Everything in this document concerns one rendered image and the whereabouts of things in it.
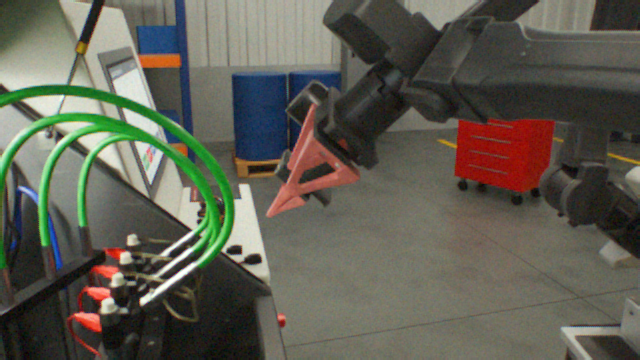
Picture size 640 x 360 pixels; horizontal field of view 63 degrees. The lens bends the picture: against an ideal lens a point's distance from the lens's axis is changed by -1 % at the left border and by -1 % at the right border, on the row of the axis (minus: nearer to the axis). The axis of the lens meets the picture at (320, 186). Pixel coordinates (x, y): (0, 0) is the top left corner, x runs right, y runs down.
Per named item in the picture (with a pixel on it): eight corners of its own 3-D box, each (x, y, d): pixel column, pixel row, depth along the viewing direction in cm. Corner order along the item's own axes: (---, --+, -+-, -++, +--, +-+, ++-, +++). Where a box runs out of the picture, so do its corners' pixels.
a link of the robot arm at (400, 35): (455, 127, 44) (510, 46, 45) (362, 37, 39) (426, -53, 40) (383, 114, 55) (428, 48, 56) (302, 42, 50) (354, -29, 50)
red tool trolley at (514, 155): (452, 190, 501) (458, 99, 476) (478, 181, 530) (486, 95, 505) (519, 208, 450) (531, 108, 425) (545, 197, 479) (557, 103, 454)
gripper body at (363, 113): (319, 134, 50) (375, 80, 47) (320, 96, 59) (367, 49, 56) (366, 175, 52) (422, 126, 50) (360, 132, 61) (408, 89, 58)
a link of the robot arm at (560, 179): (632, 199, 83) (614, 189, 88) (588, 162, 81) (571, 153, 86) (591, 242, 85) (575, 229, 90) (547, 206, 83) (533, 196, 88)
